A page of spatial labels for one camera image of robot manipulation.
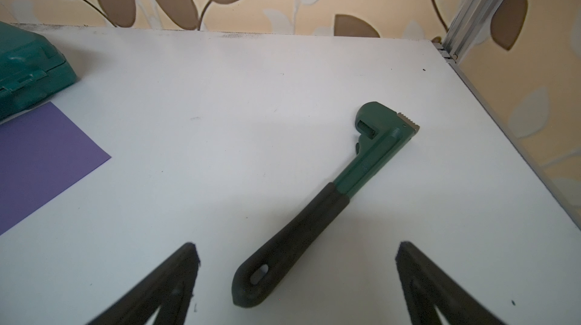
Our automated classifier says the purple square paper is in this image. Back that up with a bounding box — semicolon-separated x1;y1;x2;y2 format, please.
1;103;110;234

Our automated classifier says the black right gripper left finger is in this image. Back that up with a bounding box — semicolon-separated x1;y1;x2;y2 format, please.
89;243;201;324

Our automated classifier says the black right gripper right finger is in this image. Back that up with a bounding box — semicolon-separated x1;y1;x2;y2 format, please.
396;241;503;324

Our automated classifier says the green plastic tool case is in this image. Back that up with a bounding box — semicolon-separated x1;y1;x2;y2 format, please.
1;22;77;119

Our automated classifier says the aluminium frame post right rear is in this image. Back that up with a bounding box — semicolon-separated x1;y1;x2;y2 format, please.
442;0;503;62

